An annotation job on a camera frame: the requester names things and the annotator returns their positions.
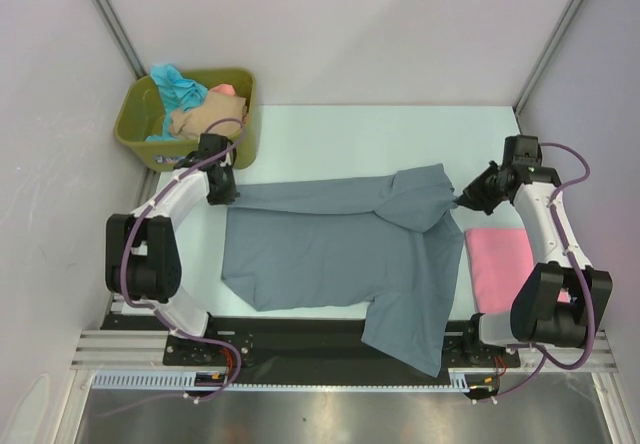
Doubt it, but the grey blue t shirt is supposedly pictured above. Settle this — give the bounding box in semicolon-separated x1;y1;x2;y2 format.
221;164;464;376

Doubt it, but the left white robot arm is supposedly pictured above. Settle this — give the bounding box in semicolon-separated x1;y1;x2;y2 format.
105;134;238;364

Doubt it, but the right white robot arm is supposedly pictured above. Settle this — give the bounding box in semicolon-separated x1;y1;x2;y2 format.
457;135;613;365

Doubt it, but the beige t shirt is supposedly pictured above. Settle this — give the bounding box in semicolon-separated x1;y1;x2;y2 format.
169;91;246;140

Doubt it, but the folded pink t shirt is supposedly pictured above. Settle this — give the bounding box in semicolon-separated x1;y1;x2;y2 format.
464;227;575;315

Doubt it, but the salmon pink t shirt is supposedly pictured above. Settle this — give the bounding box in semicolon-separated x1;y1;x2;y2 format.
210;83;238;97

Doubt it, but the turquoise t shirt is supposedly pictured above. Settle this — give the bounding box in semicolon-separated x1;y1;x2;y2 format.
145;64;208;142

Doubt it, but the olive green plastic bin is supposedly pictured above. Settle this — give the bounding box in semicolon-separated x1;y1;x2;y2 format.
114;67;261;172

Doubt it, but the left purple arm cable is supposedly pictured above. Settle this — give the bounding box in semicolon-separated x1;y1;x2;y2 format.
119;118;251;406

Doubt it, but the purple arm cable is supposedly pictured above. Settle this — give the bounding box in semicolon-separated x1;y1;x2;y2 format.
469;142;599;405
119;118;251;406

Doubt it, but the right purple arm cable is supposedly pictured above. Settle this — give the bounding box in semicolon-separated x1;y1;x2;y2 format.
469;142;599;405

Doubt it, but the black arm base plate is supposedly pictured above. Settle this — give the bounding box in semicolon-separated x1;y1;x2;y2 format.
99;313;521;386

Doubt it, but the aluminium front rail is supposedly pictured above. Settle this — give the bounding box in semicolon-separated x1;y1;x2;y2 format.
70;329;621;375

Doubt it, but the blue slotted cable duct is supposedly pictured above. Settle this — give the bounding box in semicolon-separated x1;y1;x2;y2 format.
91;370;497;393

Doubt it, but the left aluminium corner post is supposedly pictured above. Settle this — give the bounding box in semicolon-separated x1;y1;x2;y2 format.
91;0;147;79

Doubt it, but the aluminium corner post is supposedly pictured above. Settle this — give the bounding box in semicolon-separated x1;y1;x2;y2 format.
512;0;586;120
91;0;147;79

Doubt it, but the right aluminium corner post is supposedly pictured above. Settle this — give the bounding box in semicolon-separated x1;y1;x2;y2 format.
512;0;586;120

